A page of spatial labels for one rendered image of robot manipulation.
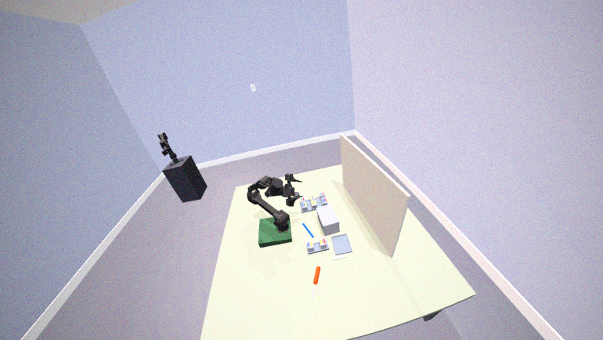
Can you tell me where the beige flat panel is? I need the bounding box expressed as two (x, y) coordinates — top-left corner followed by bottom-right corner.
(340, 134), (410, 258)

